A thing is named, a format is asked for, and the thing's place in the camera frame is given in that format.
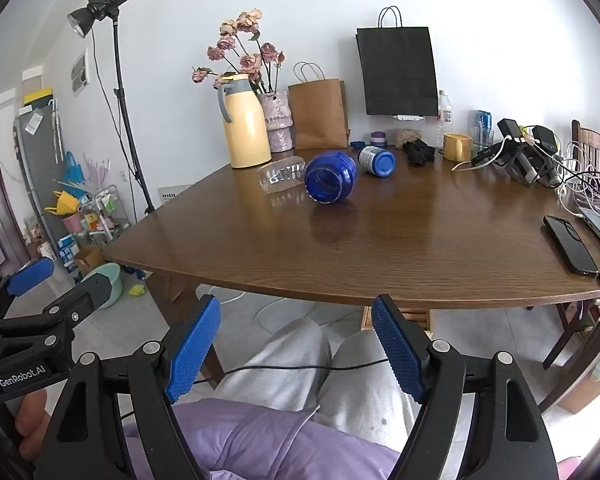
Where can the white can with blue lid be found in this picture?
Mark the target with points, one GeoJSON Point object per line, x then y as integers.
{"type": "Point", "coordinates": [375, 160]}

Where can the small purple jar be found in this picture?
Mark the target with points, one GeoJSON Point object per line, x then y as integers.
{"type": "Point", "coordinates": [378, 139]}

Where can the clear plastic bottle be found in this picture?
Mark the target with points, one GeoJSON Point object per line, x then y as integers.
{"type": "Point", "coordinates": [280, 174]}

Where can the green plastic basin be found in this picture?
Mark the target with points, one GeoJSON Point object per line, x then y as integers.
{"type": "Point", "coordinates": [107, 285]}

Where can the clear glass with blue items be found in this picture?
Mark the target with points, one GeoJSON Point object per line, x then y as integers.
{"type": "Point", "coordinates": [482, 132]}

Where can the cardboard box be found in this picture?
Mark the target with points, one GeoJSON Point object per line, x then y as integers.
{"type": "Point", "coordinates": [87, 259]}

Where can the yellow cylindrical container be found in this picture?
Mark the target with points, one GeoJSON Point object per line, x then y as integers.
{"type": "Point", "coordinates": [457, 147]}

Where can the black light stand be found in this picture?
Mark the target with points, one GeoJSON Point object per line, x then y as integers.
{"type": "Point", "coordinates": [125, 110]}

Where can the small blue lid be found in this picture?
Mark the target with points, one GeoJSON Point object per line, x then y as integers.
{"type": "Point", "coordinates": [357, 145]}

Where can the black gloves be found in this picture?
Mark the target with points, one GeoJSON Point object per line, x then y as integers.
{"type": "Point", "coordinates": [419, 152]}

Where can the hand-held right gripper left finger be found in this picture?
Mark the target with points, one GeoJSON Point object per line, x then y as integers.
{"type": "Point", "coordinates": [192, 350]}

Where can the white storage trolley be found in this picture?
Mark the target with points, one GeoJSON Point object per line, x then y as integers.
{"type": "Point", "coordinates": [105, 212]}

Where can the clear water bottle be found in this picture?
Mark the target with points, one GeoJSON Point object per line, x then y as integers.
{"type": "Point", "coordinates": [445, 115]}

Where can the person's purple jacket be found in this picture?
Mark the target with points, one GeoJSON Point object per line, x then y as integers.
{"type": "Point", "coordinates": [260, 440]}

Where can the black paper bag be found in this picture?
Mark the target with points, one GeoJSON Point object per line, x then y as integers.
{"type": "Point", "coordinates": [397, 70]}

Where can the dried pink roses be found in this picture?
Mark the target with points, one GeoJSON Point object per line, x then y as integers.
{"type": "Point", "coordinates": [250, 62]}

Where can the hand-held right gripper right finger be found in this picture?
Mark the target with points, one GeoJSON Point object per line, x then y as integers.
{"type": "Point", "coordinates": [400, 355]}

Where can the black charging devices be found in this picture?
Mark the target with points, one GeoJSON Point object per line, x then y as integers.
{"type": "Point", "coordinates": [522, 157]}

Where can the grey refrigerator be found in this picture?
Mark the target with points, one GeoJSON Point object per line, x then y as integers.
{"type": "Point", "coordinates": [35, 160]}

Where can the brown paper bag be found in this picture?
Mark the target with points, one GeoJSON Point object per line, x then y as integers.
{"type": "Point", "coordinates": [317, 110]}

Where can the black studio light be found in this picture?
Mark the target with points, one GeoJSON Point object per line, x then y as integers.
{"type": "Point", "coordinates": [97, 7]}

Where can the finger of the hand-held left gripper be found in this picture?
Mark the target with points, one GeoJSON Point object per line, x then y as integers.
{"type": "Point", "coordinates": [30, 276]}
{"type": "Point", "coordinates": [87, 297]}

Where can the black smartphone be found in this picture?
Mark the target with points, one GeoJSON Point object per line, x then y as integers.
{"type": "Point", "coordinates": [570, 245]}

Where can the blue cup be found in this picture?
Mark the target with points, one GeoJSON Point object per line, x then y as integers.
{"type": "Point", "coordinates": [339, 169]}

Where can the wooden chair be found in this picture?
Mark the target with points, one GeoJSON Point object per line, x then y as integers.
{"type": "Point", "coordinates": [592, 142]}

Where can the glass jar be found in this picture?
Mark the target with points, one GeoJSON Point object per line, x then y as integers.
{"type": "Point", "coordinates": [407, 137]}

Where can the pink textured vase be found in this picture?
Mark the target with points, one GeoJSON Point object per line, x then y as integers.
{"type": "Point", "coordinates": [279, 120]}

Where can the person's left hand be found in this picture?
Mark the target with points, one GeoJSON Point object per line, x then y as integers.
{"type": "Point", "coordinates": [30, 417]}

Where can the person's grey pants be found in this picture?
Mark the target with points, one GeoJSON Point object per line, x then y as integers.
{"type": "Point", "coordinates": [290, 365]}

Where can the yellow thermos jug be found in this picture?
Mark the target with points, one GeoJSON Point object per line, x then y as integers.
{"type": "Point", "coordinates": [245, 125]}

